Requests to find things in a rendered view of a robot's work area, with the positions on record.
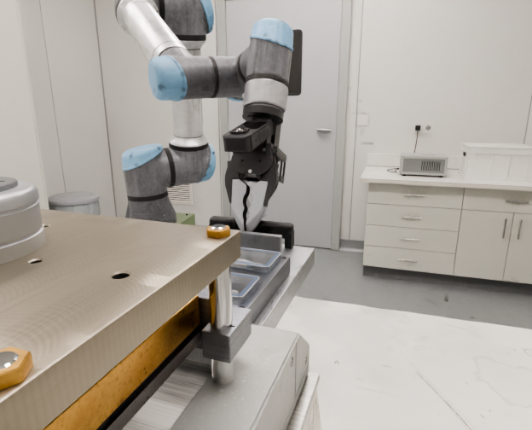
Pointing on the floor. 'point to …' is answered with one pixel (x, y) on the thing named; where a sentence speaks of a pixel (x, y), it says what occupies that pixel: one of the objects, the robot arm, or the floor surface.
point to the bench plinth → (458, 281)
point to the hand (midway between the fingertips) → (245, 226)
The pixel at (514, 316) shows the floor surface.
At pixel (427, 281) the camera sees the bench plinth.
